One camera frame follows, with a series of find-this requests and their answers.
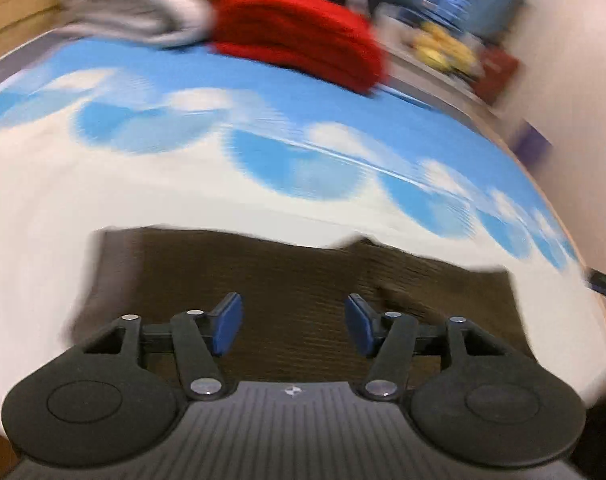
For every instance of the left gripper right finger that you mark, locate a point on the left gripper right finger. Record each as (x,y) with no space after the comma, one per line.
(388,340)

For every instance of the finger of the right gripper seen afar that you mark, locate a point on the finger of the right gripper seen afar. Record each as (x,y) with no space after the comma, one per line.
(605,283)

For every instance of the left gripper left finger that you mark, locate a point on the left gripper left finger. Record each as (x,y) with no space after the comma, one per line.
(199,338)

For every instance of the dark brown corduroy pants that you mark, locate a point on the dark brown corduroy pants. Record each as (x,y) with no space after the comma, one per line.
(293,297)

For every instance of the purple paper bag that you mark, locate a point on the purple paper bag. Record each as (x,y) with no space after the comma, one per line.
(530,146)

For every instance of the blue white patterned bed sheet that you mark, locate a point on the blue white patterned bed sheet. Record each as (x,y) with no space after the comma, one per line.
(97,133)

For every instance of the yellow plush toy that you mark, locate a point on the yellow plush toy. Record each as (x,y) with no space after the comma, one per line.
(435,47)

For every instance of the red folded blanket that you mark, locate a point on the red folded blanket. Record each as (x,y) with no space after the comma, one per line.
(317,37)

